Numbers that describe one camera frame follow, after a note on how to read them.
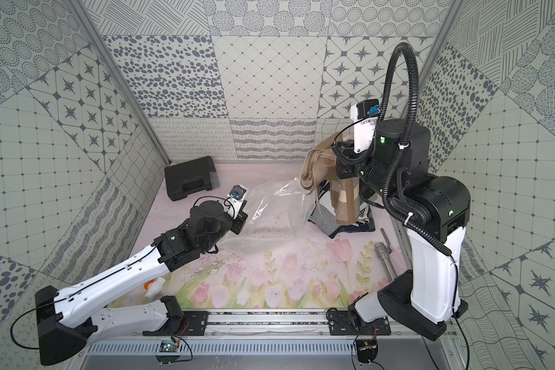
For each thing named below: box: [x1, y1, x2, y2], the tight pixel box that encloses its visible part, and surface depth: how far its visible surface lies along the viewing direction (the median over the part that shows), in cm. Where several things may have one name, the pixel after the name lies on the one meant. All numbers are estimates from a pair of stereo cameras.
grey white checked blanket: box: [309, 204, 341, 236], surface depth 92 cm
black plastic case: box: [164, 155, 221, 202], surface depth 110 cm
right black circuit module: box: [356, 338, 379, 364], surface depth 73 cm
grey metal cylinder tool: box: [374, 227, 397, 280], surface depth 88 cm
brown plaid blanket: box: [299, 131, 361, 226], surface depth 57 cm
